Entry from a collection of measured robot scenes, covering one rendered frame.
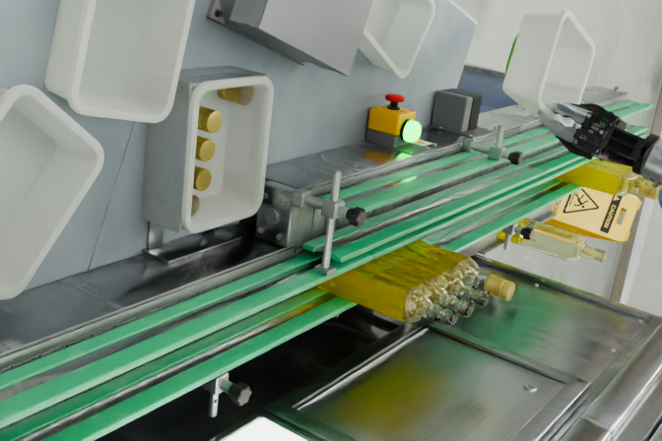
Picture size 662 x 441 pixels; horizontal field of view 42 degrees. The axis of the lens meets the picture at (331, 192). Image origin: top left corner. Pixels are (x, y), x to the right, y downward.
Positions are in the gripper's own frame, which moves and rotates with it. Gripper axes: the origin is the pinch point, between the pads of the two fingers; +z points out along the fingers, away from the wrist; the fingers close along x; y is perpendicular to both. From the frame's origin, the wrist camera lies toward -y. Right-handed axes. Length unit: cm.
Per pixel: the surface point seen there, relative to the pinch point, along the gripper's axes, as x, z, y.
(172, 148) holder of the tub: 29, 26, 57
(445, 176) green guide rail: 18.2, 12.8, -0.9
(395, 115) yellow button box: 11.9, 28.0, -0.3
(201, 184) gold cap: 33, 24, 50
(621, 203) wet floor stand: 7, 61, -319
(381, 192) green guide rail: 24.6, 13.7, 17.8
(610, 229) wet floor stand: 22, 59, -315
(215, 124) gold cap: 24, 26, 51
